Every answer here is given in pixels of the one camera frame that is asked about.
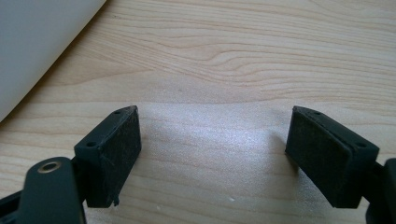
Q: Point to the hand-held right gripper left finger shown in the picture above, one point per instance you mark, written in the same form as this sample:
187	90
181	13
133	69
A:
115	155

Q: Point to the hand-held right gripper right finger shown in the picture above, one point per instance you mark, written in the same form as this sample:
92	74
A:
327	155

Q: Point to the white smooth sheet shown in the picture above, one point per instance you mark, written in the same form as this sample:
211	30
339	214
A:
34	40

